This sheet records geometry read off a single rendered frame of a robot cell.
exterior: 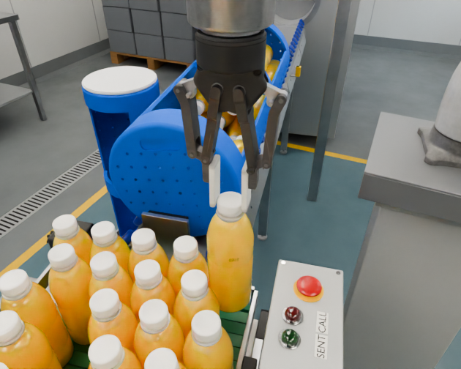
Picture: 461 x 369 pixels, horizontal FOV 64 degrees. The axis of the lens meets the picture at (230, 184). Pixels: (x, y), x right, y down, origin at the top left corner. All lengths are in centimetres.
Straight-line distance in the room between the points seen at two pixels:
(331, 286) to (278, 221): 175
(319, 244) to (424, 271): 116
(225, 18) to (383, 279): 93
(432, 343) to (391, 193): 58
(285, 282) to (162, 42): 419
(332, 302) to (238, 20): 39
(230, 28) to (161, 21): 421
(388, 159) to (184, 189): 49
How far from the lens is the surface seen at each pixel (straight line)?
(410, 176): 91
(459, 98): 96
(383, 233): 104
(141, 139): 73
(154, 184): 78
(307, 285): 56
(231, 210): 51
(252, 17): 37
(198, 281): 55
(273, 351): 51
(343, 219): 242
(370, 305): 125
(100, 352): 52
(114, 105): 141
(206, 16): 37
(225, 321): 77
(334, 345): 53
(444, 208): 92
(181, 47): 449
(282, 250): 214
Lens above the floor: 154
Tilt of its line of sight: 36 degrees down
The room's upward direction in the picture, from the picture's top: straight up
